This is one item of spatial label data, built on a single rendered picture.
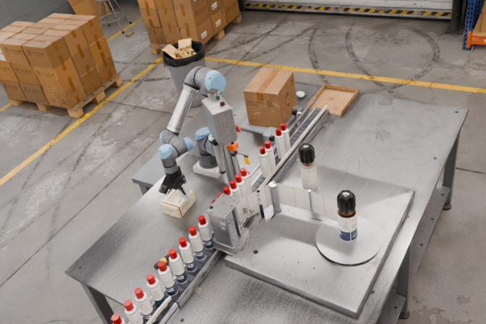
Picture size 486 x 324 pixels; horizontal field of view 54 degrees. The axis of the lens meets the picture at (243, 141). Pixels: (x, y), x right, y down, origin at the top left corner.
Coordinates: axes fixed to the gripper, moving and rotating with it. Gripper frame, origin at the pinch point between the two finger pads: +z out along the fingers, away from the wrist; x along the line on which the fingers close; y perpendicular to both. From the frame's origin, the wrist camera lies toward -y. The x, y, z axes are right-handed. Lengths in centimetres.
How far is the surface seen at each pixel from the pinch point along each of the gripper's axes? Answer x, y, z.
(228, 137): -37, 11, -44
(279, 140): -41, 51, -15
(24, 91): 346, 137, 58
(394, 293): -114, 33, 66
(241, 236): -52, -15, -6
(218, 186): -12.5, 22.8, 5.0
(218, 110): -34, 11, -59
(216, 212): -46, -21, -26
